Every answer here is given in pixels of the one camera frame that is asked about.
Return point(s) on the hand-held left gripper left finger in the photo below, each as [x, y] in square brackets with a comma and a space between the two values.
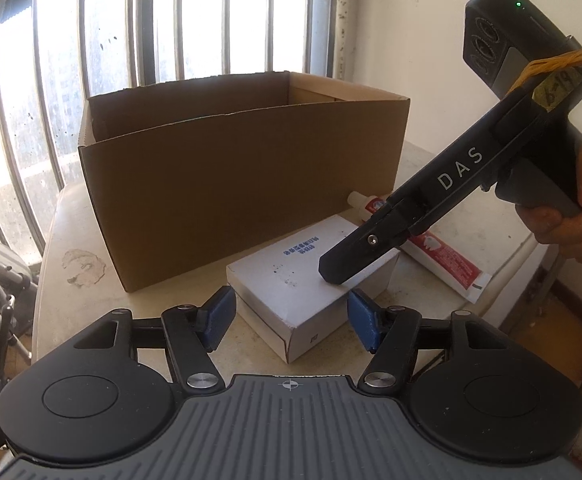
[217, 317]

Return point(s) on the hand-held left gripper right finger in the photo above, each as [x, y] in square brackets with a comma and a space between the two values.
[363, 317]

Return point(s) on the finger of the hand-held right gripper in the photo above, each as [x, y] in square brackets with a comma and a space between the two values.
[356, 255]

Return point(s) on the white carton box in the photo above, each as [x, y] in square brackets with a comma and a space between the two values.
[291, 285]

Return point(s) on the red white toothpaste tube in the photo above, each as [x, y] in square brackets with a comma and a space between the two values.
[446, 260]

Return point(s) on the brown cardboard box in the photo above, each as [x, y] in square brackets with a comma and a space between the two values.
[221, 185]

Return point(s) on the yellow rubber band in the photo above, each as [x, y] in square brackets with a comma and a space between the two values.
[556, 61]

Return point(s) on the yellow paper tag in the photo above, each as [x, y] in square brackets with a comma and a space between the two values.
[558, 87]

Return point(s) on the metal window railing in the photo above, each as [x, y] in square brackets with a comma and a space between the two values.
[121, 20]

